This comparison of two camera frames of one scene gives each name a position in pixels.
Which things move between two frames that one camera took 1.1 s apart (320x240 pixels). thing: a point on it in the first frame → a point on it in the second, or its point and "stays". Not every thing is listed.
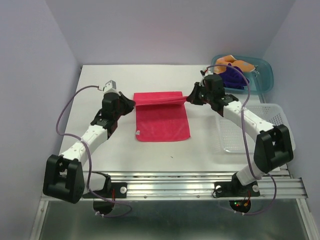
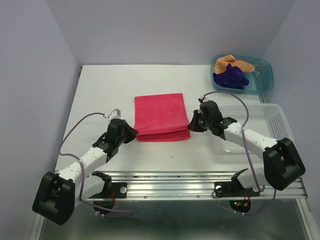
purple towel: (234, 77) stays
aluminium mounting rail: (201, 185) stays
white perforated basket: (230, 133) stays
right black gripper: (193, 97) → (193, 125)
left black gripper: (129, 104) → (131, 132)
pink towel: (161, 116) stays
